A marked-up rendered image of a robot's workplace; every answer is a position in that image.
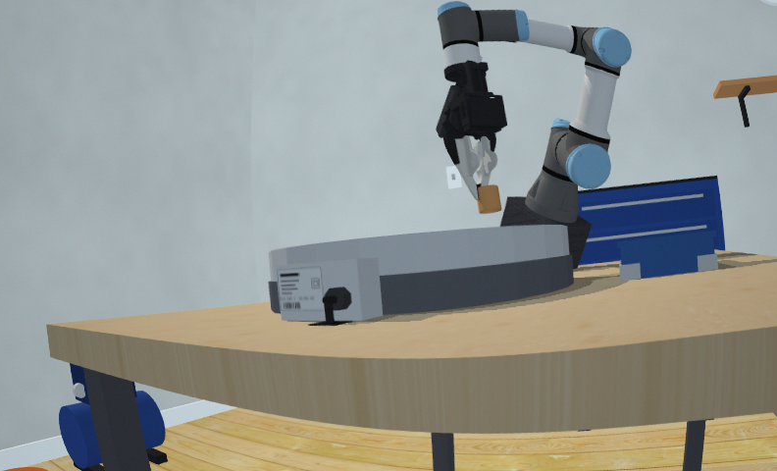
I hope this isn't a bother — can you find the bronze bushing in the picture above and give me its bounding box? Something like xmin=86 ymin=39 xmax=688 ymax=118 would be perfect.
xmin=477 ymin=184 xmax=502 ymax=214

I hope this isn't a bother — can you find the blue crate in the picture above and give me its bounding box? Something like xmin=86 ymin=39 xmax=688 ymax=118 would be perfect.
xmin=617 ymin=231 xmax=718 ymax=282

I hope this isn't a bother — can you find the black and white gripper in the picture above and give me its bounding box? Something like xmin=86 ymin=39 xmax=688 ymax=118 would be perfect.
xmin=442 ymin=60 xmax=507 ymax=200

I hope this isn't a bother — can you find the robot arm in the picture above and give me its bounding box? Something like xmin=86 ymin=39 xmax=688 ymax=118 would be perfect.
xmin=438 ymin=1 xmax=632 ymax=223

